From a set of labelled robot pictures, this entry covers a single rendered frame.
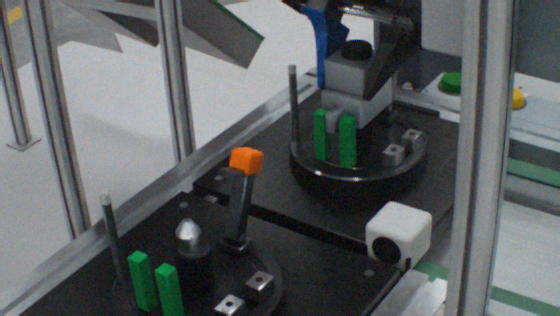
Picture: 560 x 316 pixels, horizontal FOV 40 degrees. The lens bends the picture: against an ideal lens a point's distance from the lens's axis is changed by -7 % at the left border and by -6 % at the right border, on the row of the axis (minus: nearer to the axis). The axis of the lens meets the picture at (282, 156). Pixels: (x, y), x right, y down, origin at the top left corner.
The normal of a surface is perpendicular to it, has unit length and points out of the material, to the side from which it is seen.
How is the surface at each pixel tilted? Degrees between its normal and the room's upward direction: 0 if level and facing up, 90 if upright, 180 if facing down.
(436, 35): 90
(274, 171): 0
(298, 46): 0
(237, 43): 90
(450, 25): 90
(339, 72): 90
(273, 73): 0
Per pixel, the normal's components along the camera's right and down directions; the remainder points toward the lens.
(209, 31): 0.71, 0.33
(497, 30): -0.56, 0.45
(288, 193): -0.05, -0.85
